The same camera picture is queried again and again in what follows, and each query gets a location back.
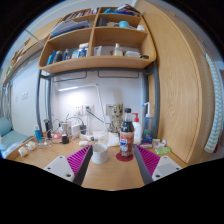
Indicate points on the white speckled mug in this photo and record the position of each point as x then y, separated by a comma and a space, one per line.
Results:
100, 154

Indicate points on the clear blue nozzle bottle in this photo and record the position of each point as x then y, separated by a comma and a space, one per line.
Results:
148, 123

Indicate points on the dark cola bottle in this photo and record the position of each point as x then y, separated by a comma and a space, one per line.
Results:
127, 136

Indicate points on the pink white packet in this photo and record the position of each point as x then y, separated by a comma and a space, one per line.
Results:
159, 143

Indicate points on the small blue box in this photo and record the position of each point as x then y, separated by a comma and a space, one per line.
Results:
146, 140

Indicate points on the white tape roll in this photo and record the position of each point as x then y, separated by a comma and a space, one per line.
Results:
31, 145
23, 151

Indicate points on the white red-pump lotion bottle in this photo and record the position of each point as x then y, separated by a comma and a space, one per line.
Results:
137, 130

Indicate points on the grey metal frame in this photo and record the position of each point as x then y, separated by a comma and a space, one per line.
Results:
156, 100

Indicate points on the teal cushion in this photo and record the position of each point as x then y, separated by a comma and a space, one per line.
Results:
9, 138

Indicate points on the black electric shaver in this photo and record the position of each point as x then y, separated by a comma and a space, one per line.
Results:
48, 128

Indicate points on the brown tree figurine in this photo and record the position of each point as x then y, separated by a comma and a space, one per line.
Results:
116, 118

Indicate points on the small black jar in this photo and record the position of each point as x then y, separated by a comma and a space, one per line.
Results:
65, 139

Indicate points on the striped hanging towel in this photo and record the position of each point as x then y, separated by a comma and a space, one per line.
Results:
215, 110

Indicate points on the white power strip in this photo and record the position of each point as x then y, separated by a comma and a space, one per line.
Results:
76, 128

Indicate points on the white desk lamp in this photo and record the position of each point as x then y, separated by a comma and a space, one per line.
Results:
68, 88

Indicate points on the blue tube bottle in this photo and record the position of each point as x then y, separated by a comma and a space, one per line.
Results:
38, 134

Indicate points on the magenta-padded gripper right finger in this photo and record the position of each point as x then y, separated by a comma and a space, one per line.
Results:
148, 160

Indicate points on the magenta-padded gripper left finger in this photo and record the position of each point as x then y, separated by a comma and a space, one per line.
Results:
78, 160

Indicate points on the wooden shelf unit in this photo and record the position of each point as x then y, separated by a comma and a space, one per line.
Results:
116, 36

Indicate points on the small white oval case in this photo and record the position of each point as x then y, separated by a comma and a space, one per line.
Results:
83, 143

